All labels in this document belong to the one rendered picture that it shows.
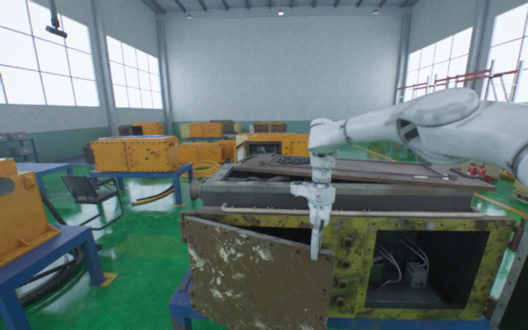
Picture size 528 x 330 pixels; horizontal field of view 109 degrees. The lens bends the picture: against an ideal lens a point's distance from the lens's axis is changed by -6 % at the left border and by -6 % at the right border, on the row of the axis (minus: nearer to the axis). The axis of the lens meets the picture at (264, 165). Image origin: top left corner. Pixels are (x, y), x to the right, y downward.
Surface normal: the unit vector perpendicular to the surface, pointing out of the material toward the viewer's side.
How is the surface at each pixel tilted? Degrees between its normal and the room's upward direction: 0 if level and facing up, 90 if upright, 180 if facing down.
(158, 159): 90
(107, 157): 90
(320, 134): 69
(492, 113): 35
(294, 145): 90
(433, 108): 47
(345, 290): 90
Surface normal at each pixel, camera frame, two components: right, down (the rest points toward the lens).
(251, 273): -0.40, 0.22
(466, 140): -0.87, 0.48
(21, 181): 1.00, 0.00
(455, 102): -0.53, -0.62
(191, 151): -0.03, 0.24
